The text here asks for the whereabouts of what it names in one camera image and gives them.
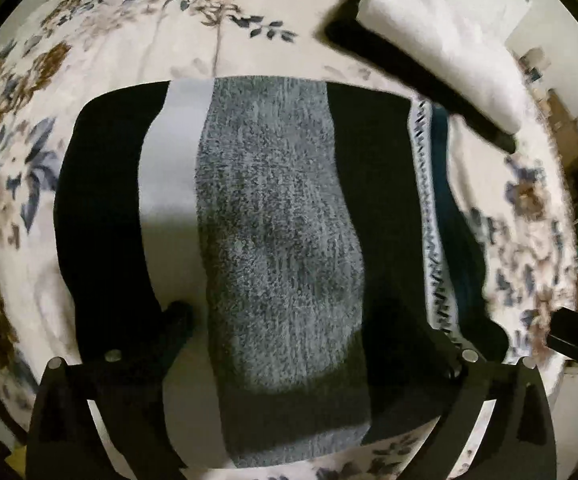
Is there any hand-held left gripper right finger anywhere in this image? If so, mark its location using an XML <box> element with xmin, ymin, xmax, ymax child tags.
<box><xmin>404</xmin><ymin>320</ymin><xmax>557</xmax><ymax>480</ymax></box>

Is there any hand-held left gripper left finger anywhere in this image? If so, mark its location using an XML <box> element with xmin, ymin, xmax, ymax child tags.
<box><xmin>26</xmin><ymin>300</ymin><xmax>196</xmax><ymax>480</ymax></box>

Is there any black white grey striped garment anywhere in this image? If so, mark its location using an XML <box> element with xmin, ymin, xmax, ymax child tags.
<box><xmin>54</xmin><ymin>75</ymin><xmax>510</xmax><ymax>471</ymax></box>

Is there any wooden furniture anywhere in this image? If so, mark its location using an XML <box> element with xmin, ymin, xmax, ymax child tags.
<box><xmin>519</xmin><ymin>45</ymin><xmax>578</xmax><ymax>271</ymax></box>

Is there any floral bedsheet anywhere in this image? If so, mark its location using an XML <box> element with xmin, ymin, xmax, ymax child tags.
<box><xmin>0</xmin><ymin>0</ymin><xmax>578</xmax><ymax>480</ymax></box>

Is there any white folded cloth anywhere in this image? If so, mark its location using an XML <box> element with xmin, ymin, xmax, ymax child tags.
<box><xmin>359</xmin><ymin>0</ymin><xmax>527</xmax><ymax>133</ymax></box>

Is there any white folded towel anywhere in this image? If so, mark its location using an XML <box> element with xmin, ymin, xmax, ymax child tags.
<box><xmin>324</xmin><ymin>0</ymin><xmax>517</xmax><ymax>153</ymax></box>

